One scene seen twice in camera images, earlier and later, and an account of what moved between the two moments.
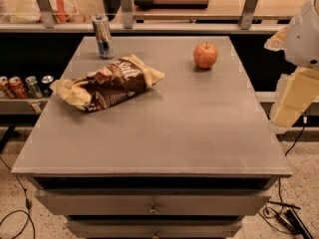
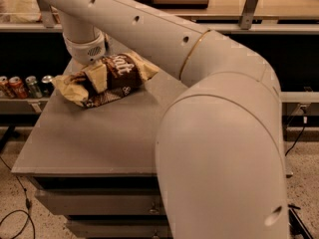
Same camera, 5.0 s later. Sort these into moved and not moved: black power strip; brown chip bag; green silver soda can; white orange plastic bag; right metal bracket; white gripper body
Moved: brown chip bag; white gripper body
Not moved: right metal bracket; white orange plastic bag; black power strip; green silver soda can
